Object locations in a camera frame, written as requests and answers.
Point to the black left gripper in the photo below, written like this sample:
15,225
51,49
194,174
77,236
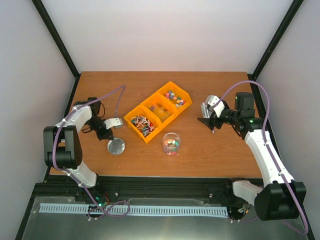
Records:
105,136

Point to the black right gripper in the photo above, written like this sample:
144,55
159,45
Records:
209,122

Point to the silver metal scoop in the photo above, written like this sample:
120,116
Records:
208,114

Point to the round clear cup lid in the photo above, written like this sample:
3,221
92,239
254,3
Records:
116,146

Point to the yellow bin with star candies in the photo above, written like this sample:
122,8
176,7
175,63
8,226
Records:
176,96

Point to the yellow bin with lollipops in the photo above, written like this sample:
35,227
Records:
144,123

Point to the yellow bin with popsicle candies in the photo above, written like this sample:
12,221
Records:
162,108

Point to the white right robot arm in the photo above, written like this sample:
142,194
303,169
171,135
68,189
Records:
281,195

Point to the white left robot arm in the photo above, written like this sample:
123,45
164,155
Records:
62,147

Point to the clear plastic cup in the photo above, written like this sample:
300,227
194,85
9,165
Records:
171,144

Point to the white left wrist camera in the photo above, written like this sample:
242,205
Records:
113,123

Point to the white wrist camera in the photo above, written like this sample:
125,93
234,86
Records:
213,104
113,123

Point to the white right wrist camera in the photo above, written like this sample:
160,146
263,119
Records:
213,104

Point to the black aluminium frame rail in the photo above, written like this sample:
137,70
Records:
117,188

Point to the light blue slotted cable duct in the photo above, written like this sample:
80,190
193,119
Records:
137,210

